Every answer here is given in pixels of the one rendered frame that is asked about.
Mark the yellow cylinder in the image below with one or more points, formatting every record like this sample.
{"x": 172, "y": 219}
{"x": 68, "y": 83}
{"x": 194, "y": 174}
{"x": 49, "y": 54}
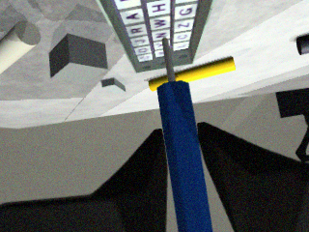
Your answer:
{"x": 211, "y": 69}

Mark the blue stylus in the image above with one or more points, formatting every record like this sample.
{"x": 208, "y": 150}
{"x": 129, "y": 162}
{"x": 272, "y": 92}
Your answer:
{"x": 183, "y": 151}

